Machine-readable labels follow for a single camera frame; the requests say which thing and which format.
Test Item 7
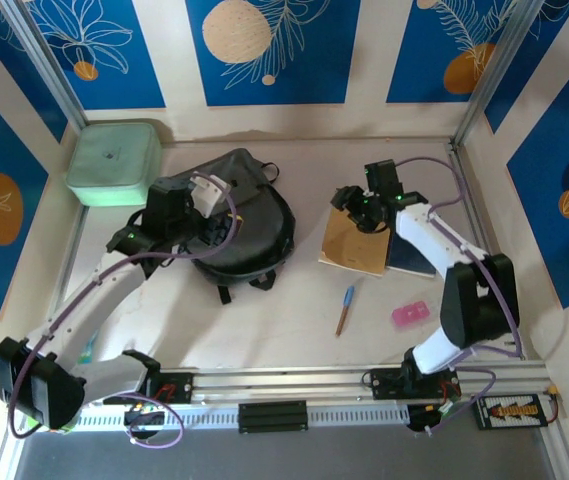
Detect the grey fabric backpack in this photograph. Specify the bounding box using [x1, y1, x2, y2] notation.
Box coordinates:
[158, 148, 298, 305]

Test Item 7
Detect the brown cover notebook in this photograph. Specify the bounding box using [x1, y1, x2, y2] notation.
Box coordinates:
[317, 205, 394, 278]

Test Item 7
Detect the dark blue notebook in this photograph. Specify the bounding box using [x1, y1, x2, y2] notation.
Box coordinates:
[385, 230, 439, 276]

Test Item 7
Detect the blue and brown pen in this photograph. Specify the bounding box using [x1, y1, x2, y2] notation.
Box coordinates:
[334, 284, 357, 338]

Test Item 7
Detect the mint green zipped case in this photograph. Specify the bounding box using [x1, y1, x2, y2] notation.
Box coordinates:
[65, 119, 164, 208]

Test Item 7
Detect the pink plastic eraser case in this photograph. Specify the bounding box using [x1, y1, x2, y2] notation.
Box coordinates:
[391, 301, 435, 330]

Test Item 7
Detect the blue poster beige circle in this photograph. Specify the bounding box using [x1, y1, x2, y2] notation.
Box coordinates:
[185, 0, 363, 107]

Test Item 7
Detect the light blue snack packet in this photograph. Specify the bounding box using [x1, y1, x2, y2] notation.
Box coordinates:
[77, 333, 99, 365]

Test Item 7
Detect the blue poster orange circle fern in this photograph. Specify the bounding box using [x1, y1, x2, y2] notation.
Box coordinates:
[386, 0, 518, 105]

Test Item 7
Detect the blue poster white flower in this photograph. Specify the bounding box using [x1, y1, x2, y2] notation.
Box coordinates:
[28, 0, 167, 111]

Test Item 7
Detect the black ribbed block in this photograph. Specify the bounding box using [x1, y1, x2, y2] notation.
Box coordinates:
[237, 399, 310, 435]

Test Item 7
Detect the grey metal plate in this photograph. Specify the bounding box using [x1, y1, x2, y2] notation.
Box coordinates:
[11, 429, 563, 480]

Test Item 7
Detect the black power distribution board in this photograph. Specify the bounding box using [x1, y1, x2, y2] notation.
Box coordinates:
[472, 393, 549, 431]

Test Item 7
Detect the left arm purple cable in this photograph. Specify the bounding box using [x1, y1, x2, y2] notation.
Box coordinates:
[6, 189, 244, 450]

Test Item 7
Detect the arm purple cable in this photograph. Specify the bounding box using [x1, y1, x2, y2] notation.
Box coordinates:
[6, 189, 244, 450]
[397, 156, 525, 440]

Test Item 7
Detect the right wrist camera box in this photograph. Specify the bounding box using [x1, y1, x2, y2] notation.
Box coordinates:
[365, 159, 404, 198]

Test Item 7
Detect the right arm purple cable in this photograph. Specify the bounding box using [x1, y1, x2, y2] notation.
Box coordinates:
[397, 156, 525, 440]

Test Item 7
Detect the aluminium table edge rail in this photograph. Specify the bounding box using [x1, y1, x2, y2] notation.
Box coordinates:
[56, 203, 90, 321]
[446, 142, 530, 361]

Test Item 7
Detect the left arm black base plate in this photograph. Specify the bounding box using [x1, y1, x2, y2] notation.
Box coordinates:
[137, 368, 196, 405]

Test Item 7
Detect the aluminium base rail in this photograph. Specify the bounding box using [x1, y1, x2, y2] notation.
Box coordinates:
[6, 364, 561, 407]

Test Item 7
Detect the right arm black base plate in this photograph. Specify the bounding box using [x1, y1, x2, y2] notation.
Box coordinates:
[363, 367, 463, 401]

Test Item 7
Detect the aluminium frame post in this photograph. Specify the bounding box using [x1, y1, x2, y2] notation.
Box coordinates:
[1, 0, 89, 130]
[452, 0, 550, 147]

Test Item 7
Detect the white slotted cable duct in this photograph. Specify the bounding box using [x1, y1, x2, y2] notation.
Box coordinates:
[71, 402, 411, 432]

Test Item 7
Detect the yellow connector with red wire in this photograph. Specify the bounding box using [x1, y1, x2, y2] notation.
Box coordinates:
[547, 382, 564, 424]

